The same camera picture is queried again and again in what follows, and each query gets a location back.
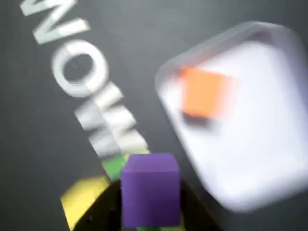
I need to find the white rectangular tray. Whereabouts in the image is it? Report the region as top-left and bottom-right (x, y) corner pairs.
(154, 21), (308, 213)

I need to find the yellow wooden block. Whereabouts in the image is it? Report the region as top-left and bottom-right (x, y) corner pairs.
(60, 176), (112, 231)

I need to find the dark mat with WOWROBO print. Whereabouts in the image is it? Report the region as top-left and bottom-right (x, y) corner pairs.
(0, 0), (308, 231)

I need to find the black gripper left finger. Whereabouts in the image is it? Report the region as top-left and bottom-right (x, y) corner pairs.
(71, 180), (124, 231)

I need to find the orange wooden block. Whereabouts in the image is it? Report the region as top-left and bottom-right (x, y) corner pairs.
(179, 68), (239, 128)

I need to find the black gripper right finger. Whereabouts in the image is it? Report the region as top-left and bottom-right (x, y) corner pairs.
(179, 183), (225, 231)

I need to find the purple wooden block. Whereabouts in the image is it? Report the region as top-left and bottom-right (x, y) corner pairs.
(120, 153), (181, 229)

